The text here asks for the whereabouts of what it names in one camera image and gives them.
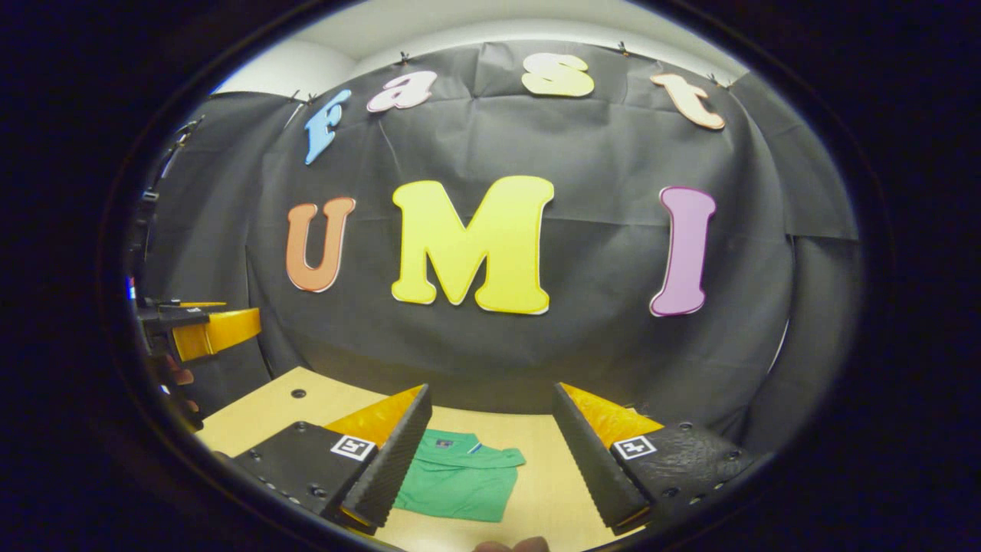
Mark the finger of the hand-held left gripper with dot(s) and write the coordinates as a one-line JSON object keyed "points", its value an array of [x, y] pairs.
{"points": [[203, 304], [218, 331]]}

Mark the black backdrop cloth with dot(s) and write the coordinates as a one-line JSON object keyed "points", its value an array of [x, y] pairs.
{"points": [[598, 153]]}

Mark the green T-shirt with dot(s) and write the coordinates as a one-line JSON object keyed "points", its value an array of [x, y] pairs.
{"points": [[460, 483]]}

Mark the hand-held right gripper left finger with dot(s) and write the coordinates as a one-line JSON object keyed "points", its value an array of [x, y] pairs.
{"points": [[398, 460]]}

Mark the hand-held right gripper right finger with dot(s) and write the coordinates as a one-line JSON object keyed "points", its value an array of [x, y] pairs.
{"points": [[590, 460]]}

